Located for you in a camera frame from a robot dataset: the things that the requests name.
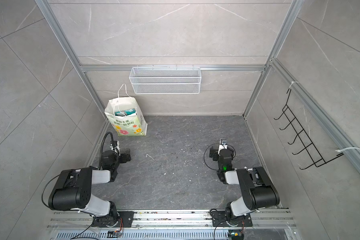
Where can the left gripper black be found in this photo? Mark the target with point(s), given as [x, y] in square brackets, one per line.
[124, 156]

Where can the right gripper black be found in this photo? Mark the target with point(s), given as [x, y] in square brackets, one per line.
[214, 152]

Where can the white floral paper bag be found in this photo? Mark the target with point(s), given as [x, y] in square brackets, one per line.
[133, 125]

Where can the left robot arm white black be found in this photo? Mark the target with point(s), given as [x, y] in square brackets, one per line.
[73, 188]

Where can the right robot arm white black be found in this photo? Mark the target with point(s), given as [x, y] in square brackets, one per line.
[257, 189]

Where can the teal snack packet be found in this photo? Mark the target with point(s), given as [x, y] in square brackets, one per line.
[124, 113]

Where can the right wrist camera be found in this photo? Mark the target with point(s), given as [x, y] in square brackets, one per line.
[223, 144]

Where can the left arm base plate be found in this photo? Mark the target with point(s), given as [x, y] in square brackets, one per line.
[123, 219]

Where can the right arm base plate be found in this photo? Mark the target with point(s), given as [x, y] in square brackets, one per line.
[220, 219]

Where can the white wire mesh basket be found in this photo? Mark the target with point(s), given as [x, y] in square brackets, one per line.
[166, 80]

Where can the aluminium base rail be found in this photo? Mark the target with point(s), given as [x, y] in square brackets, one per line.
[191, 224]

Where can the black wire hook rack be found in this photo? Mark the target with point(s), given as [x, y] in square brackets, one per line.
[302, 136]

